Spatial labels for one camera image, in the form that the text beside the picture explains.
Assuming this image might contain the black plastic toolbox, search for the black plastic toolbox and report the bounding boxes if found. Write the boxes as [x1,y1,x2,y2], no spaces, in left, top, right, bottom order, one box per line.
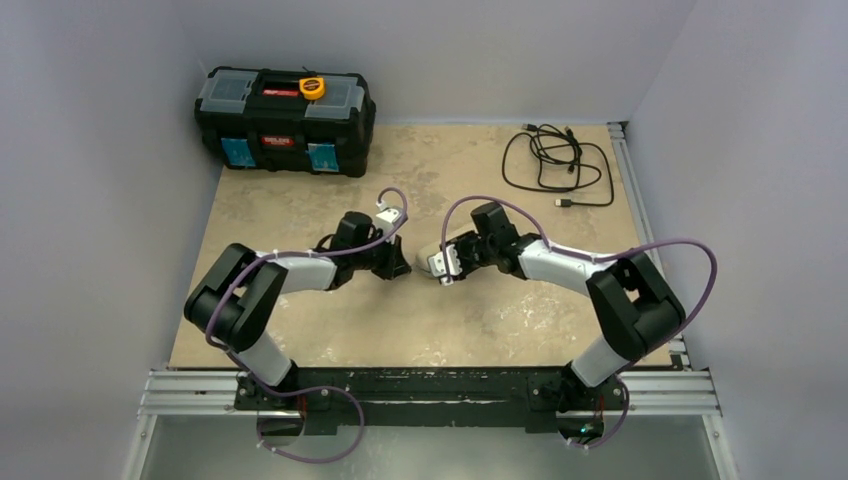
[193,66,376,178]

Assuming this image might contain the beige umbrella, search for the beige umbrella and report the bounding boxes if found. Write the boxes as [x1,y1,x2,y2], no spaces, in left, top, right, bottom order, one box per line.
[416,229,474,279]

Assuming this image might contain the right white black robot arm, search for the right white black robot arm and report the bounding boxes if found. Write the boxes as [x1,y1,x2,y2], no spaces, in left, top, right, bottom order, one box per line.
[439,202,686,388]

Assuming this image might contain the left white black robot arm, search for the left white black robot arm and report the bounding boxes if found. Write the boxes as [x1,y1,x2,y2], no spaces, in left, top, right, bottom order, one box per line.
[183,207,411,392]

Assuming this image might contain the yellow tape measure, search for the yellow tape measure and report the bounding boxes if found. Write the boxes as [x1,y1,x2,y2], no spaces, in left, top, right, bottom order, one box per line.
[298,76,327,101]

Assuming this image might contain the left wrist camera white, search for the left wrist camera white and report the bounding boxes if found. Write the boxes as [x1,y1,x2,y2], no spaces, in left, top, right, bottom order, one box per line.
[374,207,405,235]

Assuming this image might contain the black coiled usb cable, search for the black coiled usb cable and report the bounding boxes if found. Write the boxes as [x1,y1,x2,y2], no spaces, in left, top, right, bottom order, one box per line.
[501,122,616,210]

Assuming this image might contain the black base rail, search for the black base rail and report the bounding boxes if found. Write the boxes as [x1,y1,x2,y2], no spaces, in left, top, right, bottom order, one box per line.
[234,366,630,442]

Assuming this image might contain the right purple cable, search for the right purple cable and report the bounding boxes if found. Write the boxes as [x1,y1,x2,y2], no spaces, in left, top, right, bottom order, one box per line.
[440,195,719,452]

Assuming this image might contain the aluminium frame rail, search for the aluminium frame rail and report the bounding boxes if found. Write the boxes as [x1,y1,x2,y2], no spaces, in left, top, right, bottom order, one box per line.
[135,121,740,480]

